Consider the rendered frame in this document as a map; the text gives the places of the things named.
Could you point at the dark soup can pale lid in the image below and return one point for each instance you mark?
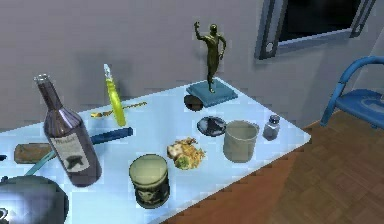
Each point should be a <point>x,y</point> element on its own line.
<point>149,181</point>

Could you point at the pale blue dining table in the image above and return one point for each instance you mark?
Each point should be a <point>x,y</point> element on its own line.
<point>253,173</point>

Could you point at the dark brown round potato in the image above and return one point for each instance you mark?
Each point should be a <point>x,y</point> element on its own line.
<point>193,102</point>

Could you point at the grey-green cup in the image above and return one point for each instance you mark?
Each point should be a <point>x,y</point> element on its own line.
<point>240,141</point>

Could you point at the gold figure statue blue base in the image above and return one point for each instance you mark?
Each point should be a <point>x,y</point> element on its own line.
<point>212,56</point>

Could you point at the yellow spray bottle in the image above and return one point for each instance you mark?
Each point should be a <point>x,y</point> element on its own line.
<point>115,100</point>

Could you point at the glass salt shaker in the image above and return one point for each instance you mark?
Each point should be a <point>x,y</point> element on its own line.
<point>271,128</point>

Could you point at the dark wine bottle with label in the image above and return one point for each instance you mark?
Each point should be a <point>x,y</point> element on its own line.
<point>68,140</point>

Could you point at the grey framed window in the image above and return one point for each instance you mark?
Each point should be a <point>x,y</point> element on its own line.
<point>316,23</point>

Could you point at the blue chair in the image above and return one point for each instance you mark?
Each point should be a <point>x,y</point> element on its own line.
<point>361,101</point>

